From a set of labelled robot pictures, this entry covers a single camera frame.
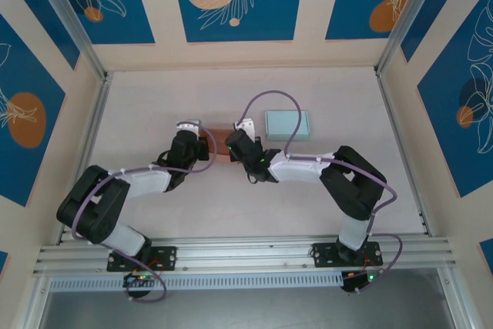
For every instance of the salmon pink paper box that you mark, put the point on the salmon pink paper box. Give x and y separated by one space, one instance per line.
221 140

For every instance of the light blue paper box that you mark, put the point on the light blue paper box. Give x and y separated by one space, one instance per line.
277 125

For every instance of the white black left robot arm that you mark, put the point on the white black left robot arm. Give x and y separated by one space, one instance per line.
150 182

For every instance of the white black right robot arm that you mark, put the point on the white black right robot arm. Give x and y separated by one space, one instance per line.
296 171

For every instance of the small control circuit board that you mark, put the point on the small control circuit board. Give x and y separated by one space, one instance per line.
352 283
140 278

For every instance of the grey metal sheet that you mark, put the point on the grey metal sheet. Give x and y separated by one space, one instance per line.
246 311

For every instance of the aluminium mounting rail beam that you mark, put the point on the aluminium mounting rail beam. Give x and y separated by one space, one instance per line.
239 254

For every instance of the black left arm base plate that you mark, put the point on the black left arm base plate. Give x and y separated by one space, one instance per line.
167 257

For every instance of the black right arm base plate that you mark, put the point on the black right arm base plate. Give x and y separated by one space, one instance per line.
323 254

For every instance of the aluminium frame post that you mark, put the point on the aluminium frame post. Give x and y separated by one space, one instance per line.
408 9
69 17

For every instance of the aluminium frame strut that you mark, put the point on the aluminium frame strut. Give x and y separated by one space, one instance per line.
34 306
458 302

